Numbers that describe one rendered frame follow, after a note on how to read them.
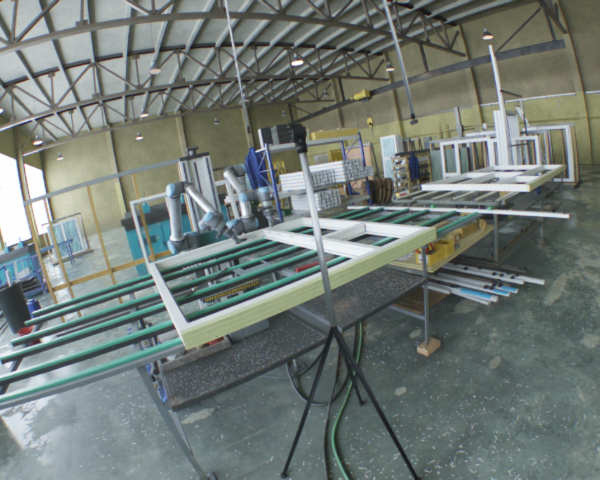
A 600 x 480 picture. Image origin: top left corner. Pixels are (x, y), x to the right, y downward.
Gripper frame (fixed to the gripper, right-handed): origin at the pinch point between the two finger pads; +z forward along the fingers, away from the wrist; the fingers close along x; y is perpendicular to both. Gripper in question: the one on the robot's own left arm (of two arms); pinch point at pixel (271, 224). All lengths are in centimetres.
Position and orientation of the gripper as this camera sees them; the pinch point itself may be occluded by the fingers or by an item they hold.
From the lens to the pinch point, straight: 282.4
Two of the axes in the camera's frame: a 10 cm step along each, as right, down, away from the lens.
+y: 8.3, -2.8, 4.8
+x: -5.2, -1.0, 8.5
